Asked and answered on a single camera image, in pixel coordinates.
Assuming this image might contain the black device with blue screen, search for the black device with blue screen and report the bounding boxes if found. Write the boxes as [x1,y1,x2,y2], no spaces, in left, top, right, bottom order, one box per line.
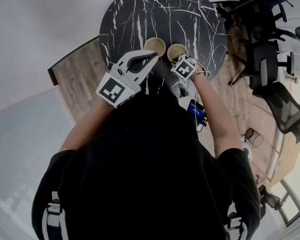
[186,98,208,125]

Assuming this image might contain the wire mesh waste basket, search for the wire mesh waste basket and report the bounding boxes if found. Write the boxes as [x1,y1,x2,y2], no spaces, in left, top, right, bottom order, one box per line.
[244,127,265,149]

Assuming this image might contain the person's right forearm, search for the person's right forearm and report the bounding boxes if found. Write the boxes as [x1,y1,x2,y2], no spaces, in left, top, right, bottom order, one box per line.
[189,67,243,160]

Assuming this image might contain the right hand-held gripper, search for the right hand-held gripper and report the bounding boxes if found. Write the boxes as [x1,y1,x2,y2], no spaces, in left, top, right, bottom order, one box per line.
[170,54,197,80]

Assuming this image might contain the black padded office chair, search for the black padded office chair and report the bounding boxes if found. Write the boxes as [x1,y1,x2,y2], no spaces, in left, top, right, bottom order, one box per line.
[228,40,296,90]

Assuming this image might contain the tan wooden bowl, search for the tan wooden bowl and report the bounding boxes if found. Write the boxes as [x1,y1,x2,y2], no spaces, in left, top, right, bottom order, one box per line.
[143,37,166,58]
[166,43,189,63]

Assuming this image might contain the person's black shirt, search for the person's black shirt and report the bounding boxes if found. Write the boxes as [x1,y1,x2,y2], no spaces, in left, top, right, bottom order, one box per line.
[31,88,262,240]

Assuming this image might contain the round black marble table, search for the round black marble table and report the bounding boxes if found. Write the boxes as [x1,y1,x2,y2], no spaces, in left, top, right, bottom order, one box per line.
[98,0,228,96]

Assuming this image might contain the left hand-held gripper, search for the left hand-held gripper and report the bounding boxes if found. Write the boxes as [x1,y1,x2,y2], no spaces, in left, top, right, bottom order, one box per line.
[95,50,158,109]

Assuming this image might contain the grey harness strap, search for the grey harness strap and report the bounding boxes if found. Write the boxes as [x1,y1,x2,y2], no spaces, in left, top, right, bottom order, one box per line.
[224,203,248,240]
[41,191,63,240]

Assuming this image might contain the black mesh office chair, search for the black mesh office chair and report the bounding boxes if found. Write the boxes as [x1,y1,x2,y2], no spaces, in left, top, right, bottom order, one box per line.
[252,81,300,145]

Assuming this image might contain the light wooden desk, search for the light wooden desk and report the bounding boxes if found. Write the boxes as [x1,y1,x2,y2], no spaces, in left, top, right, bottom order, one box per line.
[263,123,300,192]

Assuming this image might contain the black framed window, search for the black framed window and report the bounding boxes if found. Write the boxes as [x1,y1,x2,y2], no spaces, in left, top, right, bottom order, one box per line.
[277,178,300,227]

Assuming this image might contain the person's left forearm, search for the person's left forearm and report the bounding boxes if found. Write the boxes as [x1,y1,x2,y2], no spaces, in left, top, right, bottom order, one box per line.
[59,100,116,152]

